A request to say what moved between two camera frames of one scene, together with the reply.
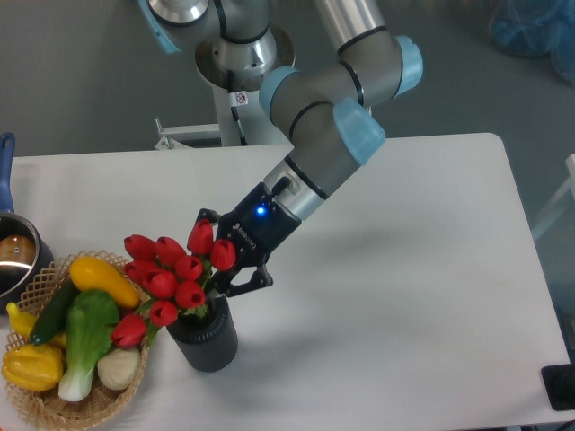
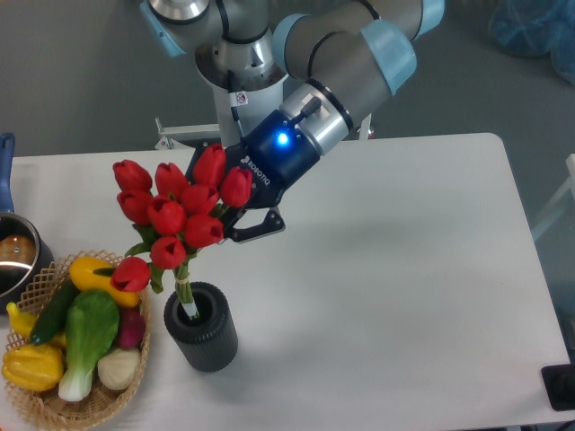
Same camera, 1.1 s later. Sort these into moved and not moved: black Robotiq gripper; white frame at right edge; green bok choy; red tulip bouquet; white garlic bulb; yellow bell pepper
Moved: black Robotiq gripper; red tulip bouquet
Not moved: green bok choy; white garlic bulb; yellow bell pepper; white frame at right edge
